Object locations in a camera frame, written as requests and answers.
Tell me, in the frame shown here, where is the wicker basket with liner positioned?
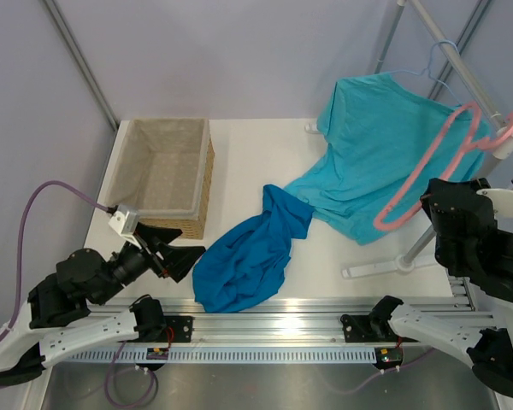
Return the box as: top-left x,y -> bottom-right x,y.
103,118 -> 215,239

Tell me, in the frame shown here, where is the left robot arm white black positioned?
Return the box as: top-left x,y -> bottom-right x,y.
0,224 -> 206,389

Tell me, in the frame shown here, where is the light blue wire hanger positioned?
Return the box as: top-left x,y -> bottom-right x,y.
387,39 -> 462,106

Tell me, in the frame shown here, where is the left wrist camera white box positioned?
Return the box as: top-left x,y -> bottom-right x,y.
108,204 -> 139,238

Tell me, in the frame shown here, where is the pink plastic hanger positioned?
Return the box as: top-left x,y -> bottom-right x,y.
374,102 -> 513,231

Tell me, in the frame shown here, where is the slotted white cable duct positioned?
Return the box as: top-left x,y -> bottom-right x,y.
67,345 -> 377,364

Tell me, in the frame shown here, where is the grey metal frame post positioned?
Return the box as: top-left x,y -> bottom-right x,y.
40,0 -> 120,132

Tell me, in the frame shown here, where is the dark blue t shirt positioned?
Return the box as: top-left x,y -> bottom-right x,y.
192,184 -> 314,313

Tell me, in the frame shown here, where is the light teal t shirt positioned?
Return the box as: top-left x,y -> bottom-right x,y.
283,73 -> 497,247

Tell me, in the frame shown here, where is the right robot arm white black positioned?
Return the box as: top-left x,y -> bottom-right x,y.
369,179 -> 513,398

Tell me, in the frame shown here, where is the purple cable loop under rail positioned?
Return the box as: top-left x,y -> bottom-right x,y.
104,339 -> 160,407

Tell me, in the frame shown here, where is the aluminium mounting rail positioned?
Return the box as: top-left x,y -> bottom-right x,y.
85,298 -> 475,345

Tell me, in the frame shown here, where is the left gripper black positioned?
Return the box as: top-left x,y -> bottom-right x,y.
93,222 -> 206,306

